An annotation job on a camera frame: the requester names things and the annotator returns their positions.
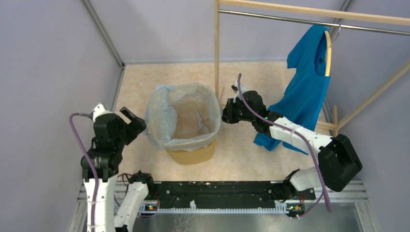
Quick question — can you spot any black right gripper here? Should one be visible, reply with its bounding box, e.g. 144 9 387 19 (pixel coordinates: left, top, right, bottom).
217 98 255 124

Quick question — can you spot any light blue plastic trash bag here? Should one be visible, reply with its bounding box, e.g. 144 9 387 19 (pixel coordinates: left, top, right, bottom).
144 83 223 152

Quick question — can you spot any yellow plastic trash bin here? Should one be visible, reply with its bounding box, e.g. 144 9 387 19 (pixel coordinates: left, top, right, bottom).
150 84 221 166

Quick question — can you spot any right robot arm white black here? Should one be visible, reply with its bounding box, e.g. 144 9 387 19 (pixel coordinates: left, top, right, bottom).
222 87 363 199

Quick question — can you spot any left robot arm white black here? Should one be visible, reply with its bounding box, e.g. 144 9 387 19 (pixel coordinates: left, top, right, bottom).
81 103 156 232

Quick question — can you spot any blue t-shirt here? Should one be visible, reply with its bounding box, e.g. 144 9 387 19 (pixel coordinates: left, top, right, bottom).
253 25 331 156

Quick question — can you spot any wooden clothes hanger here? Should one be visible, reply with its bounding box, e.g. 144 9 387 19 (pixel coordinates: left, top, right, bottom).
324 23 341 77

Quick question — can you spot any wooden clothes rack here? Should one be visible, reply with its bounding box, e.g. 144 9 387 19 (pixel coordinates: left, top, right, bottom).
213 0 410 134

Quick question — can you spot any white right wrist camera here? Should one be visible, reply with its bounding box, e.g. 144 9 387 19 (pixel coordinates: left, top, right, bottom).
231 81 248 103

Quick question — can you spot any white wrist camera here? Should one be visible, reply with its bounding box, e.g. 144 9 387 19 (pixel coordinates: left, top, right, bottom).
231 81 248 103
92 102 112 122

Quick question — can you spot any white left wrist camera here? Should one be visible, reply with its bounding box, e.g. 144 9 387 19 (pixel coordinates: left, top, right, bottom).
92 102 112 122

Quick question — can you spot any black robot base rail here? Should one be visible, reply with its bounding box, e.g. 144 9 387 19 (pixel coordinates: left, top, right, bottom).
145 181 316 209

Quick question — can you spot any white slotted cable duct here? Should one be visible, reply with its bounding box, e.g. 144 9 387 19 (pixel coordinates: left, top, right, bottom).
138 201 305 215

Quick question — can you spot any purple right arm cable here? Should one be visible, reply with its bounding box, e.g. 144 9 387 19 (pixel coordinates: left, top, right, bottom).
236 72 334 219

